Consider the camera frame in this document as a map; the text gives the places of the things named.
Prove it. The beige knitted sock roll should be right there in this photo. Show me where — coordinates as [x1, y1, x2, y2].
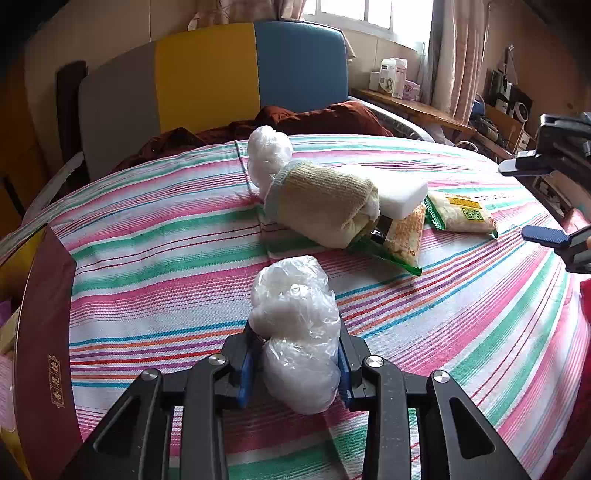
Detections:
[263, 159, 382, 250]

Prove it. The black rolled mat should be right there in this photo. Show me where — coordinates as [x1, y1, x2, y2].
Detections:
[56, 60, 90, 176]

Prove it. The wooden wardrobe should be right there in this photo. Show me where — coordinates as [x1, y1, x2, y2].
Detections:
[0, 55, 51, 241]

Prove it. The orange cracker snack packet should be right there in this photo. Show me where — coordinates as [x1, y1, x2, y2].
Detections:
[348, 203, 428, 277]

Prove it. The red clothing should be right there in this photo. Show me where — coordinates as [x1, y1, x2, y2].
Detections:
[577, 277, 591, 324]

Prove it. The white stuffed clear plastic bag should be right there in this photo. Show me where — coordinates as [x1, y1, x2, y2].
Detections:
[247, 124, 294, 200]
[248, 255, 342, 415]

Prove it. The pale patterned curtain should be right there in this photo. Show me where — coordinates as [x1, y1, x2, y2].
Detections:
[429, 0, 490, 123]
[189, 0, 305, 26]

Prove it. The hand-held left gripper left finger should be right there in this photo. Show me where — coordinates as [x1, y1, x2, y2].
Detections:
[60, 320, 264, 480]

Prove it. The white bed rail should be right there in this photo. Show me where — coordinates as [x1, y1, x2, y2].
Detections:
[348, 96, 444, 144]
[23, 152, 86, 222]

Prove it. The grey yellow blue headboard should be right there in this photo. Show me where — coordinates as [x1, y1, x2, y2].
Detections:
[78, 21, 349, 181]

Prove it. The striped bed sheet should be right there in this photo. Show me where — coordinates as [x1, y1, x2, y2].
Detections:
[0, 134, 591, 480]

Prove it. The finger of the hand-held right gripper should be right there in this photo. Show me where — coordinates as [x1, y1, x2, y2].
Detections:
[499, 150, 555, 178]
[522, 226, 591, 275]

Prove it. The window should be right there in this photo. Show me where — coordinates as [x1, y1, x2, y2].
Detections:
[302, 0, 435, 47]

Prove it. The dark red and gold box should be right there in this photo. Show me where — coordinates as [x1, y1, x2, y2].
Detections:
[0, 224, 77, 480]

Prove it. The cluttered side shelf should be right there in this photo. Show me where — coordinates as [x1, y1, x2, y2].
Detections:
[468, 46, 536, 158]

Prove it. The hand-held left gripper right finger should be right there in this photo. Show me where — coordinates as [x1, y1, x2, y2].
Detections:
[330, 314, 532, 480]

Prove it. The yellow label snack packet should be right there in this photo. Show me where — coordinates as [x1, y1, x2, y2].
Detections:
[422, 189, 498, 240]

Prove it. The tall white box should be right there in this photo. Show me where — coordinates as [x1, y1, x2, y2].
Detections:
[381, 58, 407, 97]

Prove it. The dark red blanket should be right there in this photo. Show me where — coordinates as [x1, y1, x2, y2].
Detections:
[115, 100, 393, 174]

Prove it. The white box with round print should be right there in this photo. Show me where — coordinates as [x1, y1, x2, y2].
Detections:
[369, 69, 394, 96]

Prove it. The white foam block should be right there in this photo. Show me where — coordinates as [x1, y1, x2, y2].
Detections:
[355, 171, 429, 220]

